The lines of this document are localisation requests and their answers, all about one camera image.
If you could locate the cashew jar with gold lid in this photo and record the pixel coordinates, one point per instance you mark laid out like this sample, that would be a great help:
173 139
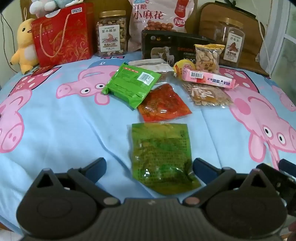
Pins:
111 34

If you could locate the pecan jar with gold lid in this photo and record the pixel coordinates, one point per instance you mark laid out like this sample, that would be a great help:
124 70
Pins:
233 46

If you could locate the white window frame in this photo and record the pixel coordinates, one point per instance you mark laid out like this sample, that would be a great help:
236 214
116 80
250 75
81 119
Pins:
286 37

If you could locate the clear brown snack packet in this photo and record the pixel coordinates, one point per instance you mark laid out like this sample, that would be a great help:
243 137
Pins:
165 75

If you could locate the yellow duck plush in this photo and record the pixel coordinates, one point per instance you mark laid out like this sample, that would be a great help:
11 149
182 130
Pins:
25 39

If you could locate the clear peanut packet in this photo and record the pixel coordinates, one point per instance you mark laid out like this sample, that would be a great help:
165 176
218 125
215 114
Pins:
208 58

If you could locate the large pink snack bag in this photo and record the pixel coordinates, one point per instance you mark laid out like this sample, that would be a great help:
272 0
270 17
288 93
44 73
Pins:
157 16

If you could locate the green square snack packet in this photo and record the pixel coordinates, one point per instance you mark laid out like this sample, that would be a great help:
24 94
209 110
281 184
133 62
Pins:
129 85

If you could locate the printed cartoon pig bedsheet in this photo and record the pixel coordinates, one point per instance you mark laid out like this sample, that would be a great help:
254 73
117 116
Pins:
69 127

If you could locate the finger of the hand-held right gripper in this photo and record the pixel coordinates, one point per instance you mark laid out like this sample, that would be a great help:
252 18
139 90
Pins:
288 168
274 179

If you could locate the black box with sheep picture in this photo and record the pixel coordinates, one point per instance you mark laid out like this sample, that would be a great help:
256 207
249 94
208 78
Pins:
161 41

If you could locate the white plush toy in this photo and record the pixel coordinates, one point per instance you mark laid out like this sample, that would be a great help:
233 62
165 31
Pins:
37 9

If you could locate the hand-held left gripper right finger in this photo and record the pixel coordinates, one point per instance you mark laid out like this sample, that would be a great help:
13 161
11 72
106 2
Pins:
204 168

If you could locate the yellow jelly cup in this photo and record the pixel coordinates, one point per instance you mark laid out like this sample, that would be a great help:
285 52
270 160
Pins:
181 67

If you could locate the white flat packet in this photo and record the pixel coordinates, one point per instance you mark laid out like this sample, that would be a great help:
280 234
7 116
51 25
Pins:
148 63

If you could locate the green pickled vegetable packet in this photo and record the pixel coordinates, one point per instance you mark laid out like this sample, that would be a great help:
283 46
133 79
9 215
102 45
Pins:
159 150

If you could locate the red spicy snack packet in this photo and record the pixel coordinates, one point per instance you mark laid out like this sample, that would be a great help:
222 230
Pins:
161 104

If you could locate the red gift bag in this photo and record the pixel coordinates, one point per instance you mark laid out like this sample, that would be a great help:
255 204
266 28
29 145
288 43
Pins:
69 41

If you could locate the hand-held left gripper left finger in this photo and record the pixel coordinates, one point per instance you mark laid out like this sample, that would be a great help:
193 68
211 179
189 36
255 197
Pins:
97 170

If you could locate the clear seed packet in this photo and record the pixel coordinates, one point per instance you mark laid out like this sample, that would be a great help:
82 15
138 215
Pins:
208 95

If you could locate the pink wafer bar packet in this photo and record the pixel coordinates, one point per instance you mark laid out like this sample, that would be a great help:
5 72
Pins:
208 77

